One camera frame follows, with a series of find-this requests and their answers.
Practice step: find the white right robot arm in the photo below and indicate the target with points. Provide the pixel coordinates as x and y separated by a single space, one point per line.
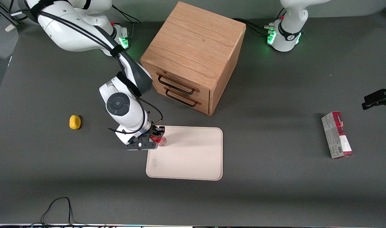
69 28

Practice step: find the grey and red carton box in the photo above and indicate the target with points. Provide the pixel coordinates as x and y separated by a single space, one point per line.
337 134

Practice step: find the yellow lemon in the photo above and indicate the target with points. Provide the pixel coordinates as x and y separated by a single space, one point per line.
75 122

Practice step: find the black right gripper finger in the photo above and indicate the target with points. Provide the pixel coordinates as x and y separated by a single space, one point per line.
142 144
158 130

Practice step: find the red coke bottle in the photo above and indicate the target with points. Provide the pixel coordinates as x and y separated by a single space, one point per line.
161 141

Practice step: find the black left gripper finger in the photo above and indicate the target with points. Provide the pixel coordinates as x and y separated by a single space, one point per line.
375 98

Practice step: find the wooden drawer cabinet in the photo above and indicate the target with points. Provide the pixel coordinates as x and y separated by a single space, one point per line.
196 44

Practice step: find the small white tag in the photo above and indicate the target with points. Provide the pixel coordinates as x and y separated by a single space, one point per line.
9 28

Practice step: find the cream plastic tray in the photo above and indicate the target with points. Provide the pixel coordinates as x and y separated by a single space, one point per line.
189 155

